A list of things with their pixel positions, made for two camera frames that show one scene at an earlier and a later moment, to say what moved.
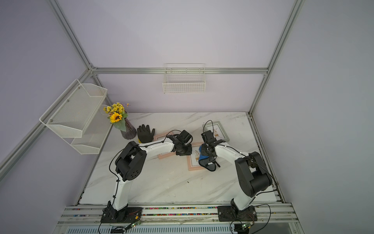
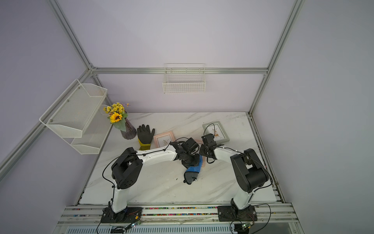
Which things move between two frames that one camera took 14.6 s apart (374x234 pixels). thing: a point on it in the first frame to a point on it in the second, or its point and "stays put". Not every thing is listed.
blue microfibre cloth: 206,162 to 191,173
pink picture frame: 161,137 stays put
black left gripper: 189,152 to 196,158
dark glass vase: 130,132 stays put
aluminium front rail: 91,215 stays put
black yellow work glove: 144,134 stays put
